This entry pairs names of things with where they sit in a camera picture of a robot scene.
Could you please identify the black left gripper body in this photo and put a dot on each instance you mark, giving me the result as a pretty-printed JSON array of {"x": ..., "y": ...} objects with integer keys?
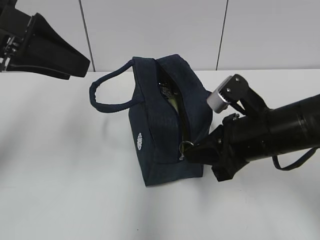
[{"x": 14, "y": 28}]

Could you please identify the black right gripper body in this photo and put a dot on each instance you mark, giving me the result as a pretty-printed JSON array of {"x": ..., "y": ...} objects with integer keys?
[{"x": 244, "y": 139}]

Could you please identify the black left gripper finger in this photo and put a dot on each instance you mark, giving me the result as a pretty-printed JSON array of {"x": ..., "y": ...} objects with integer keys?
[{"x": 42, "y": 51}]

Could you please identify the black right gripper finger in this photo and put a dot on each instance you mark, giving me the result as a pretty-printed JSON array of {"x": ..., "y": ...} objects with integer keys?
[{"x": 207, "y": 151}]

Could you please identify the dark blue lunch bag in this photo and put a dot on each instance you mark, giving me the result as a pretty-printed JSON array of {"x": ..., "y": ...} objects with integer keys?
[{"x": 153, "y": 120}]

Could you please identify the green cucumber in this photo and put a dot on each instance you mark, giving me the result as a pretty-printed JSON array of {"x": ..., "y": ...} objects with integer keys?
[{"x": 176, "y": 103}]

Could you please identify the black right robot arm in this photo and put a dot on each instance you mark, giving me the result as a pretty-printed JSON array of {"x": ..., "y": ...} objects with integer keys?
[{"x": 289, "y": 135}]

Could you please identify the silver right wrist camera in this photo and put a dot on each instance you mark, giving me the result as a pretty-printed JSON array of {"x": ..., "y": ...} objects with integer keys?
[{"x": 221, "y": 97}]

